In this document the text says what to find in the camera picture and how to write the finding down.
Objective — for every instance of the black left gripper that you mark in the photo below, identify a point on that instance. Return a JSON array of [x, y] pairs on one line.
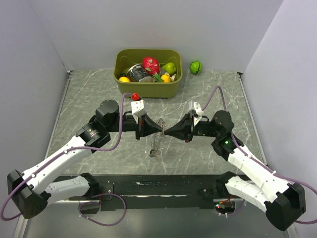
[[147, 127]]

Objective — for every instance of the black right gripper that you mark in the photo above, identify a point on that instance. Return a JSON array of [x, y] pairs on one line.
[[184, 129]]

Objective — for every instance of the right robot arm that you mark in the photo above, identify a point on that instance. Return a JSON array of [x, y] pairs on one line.
[[281, 201]]

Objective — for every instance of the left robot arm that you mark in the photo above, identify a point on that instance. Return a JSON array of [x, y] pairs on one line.
[[34, 189]]

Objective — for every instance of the yellow lemon toy right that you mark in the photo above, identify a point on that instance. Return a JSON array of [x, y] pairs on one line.
[[166, 78]]

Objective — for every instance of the yellow lemon toy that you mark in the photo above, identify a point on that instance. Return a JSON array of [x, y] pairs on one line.
[[166, 78], [124, 79]]

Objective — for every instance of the yellow lemon toy left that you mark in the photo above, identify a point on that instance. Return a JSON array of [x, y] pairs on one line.
[[124, 79]]

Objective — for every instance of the green watermelon toy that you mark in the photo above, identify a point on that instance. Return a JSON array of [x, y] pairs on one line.
[[196, 67]]

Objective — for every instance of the red dragon fruit toy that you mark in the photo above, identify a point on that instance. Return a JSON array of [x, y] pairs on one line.
[[151, 65]]

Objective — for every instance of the green pear toy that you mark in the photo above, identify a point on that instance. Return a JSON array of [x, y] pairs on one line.
[[170, 68]]

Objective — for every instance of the olive green plastic bin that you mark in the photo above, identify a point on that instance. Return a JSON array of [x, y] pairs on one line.
[[156, 89]]

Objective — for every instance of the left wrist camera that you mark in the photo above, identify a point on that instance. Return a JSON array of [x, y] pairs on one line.
[[138, 109]]

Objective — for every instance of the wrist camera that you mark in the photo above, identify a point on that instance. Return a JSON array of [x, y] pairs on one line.
[[195, 112], [138, 109]]

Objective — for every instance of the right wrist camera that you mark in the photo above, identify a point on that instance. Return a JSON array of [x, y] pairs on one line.
[[195, 112]]

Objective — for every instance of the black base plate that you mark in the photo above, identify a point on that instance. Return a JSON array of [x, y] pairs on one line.
[[160, 191]]

